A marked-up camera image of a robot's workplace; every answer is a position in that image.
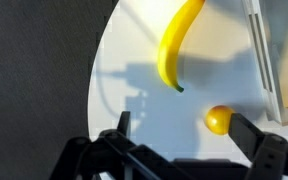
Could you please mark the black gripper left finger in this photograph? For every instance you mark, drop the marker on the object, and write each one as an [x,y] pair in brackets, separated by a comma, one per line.
[124,123]

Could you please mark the small round orange fruit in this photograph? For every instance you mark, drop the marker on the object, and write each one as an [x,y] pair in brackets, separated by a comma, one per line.
[217,120]

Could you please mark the yellow banana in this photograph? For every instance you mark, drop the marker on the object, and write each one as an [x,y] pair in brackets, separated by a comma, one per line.
[172,43]

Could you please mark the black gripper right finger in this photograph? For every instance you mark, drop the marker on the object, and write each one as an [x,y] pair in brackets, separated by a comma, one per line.
[244,130]

